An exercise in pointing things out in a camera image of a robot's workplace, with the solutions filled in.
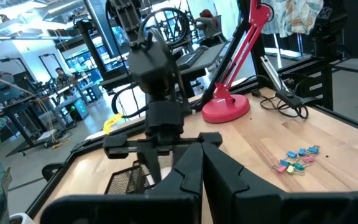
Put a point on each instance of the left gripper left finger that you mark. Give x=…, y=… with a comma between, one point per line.
x=166, y=208

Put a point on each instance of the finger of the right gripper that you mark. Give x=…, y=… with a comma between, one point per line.
x=182, y=154
x=151, y=165

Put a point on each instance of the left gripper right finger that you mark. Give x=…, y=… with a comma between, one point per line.
x=259, y=208

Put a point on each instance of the black mesh desk organizer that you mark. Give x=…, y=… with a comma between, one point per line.
x=126, y=180

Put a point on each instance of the yellow binder clip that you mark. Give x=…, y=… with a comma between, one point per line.
x=290, y=169

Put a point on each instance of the blue binder clip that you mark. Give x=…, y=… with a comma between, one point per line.
x=302, y=152
x=313, y=150
x=284, y=162
x=291, y=154

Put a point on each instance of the teal binder clip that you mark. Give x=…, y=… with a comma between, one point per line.
x=298, y=166

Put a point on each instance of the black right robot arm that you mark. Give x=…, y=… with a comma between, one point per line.
x=148, y=65

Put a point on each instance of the red desk lamp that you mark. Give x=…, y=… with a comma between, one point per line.
x=225, y=109

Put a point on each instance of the black keyboard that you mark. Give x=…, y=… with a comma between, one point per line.
x=191, y=57

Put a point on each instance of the person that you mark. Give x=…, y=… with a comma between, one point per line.
x=208, y=25
x=63, y=77

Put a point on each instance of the pale leaf print cloth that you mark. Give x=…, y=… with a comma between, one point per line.
x=291, y=15

